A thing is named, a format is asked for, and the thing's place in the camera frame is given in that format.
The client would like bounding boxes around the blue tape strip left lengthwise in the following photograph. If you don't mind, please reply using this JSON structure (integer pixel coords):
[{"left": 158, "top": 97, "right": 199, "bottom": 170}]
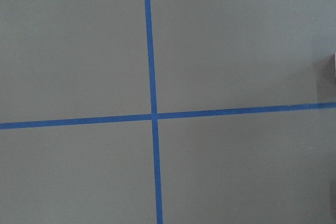
[{"left": 144, "top": 0, "right": 163, "bottom": 223}]

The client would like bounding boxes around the blue tape strip left crosswise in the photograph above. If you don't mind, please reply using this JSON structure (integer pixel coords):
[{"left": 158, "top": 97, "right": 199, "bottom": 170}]
[{"left": 1, "top": 102, "right": 335, "bottom": 130}]

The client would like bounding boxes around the pink foam block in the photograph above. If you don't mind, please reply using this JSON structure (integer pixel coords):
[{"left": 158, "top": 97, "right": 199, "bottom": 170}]
[{"left": 333, "top": 53, "right": 336, "bottom": 81}]

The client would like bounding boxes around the brown paper table cover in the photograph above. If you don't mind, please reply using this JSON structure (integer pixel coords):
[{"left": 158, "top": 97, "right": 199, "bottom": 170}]
[{"left": 1, "top": 0, "right": 335, "bottom": 223}]

